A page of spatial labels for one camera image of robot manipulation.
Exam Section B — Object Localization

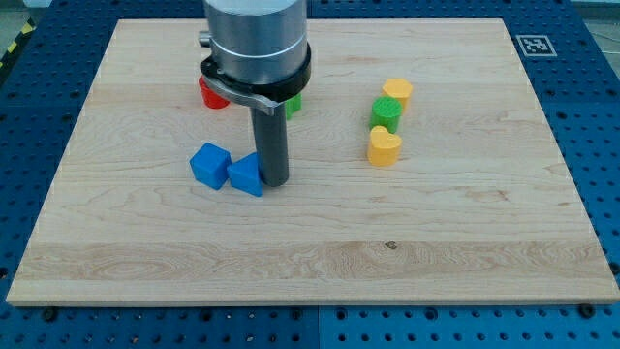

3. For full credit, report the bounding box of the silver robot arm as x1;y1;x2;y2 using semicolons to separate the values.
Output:
203;0;308;84

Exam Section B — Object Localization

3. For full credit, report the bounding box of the green star block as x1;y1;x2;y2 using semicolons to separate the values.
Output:
285;93;302;120

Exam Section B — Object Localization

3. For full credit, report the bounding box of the green circle block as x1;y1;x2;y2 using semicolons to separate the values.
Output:
369;96;403;134

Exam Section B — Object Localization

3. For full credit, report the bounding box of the red circle block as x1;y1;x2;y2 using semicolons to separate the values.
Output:
198;76;230;110

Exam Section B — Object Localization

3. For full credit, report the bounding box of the yellow hexagon block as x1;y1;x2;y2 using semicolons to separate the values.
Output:
382;78;414;111

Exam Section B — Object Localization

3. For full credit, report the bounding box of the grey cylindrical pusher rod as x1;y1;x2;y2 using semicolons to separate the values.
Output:
251;105;289;187

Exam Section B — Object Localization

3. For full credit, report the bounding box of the blue triangle block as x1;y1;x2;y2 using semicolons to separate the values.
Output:
227;152;263;197

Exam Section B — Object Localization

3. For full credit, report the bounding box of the yellow heart block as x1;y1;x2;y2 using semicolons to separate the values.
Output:
367;125;403;167

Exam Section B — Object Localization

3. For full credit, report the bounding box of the black tool flange clamp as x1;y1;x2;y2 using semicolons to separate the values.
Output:
200;44;312;115

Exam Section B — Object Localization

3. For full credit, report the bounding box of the blue cube block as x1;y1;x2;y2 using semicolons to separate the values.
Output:
190;143;232;190

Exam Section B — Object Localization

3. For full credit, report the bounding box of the wooden board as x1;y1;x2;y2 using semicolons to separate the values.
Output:
7;18;619;307

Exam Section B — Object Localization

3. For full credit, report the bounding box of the fiducial marker tag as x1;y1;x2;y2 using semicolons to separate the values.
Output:
516;34;557;57

